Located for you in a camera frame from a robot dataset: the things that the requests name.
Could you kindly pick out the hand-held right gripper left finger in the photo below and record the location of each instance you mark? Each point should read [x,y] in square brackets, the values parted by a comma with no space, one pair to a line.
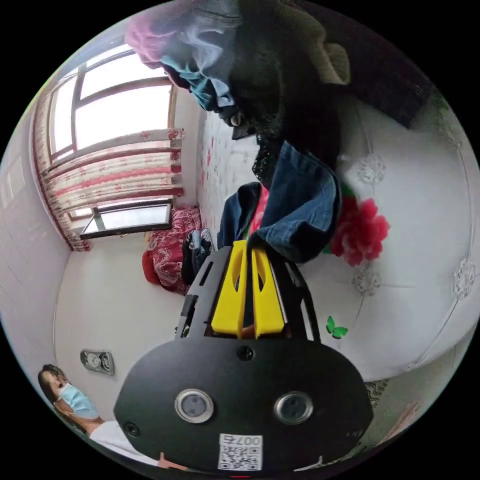
[227,300]

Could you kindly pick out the blue jeans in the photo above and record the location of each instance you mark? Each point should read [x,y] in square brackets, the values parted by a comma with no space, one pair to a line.
[300,210]

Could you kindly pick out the person's body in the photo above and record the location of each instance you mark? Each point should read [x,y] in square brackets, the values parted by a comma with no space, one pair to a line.
[75,405]

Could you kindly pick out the small pile of dark clothes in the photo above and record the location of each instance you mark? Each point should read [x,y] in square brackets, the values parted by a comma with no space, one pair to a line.
[195,255]

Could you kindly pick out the person's right hand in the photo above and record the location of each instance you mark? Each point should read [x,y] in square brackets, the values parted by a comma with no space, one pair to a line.
[170,462]

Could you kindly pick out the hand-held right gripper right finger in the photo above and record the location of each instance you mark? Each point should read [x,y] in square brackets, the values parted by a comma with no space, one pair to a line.
[268,303]

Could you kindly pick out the window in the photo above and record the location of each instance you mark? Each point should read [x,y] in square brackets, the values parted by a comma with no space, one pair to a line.
[112,112]

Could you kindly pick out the red patterned folded quilt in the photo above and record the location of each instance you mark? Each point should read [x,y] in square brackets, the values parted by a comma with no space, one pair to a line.
[168,255]

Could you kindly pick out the red and white flowered curtain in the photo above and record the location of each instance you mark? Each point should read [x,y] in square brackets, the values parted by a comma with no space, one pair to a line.
[112,172]

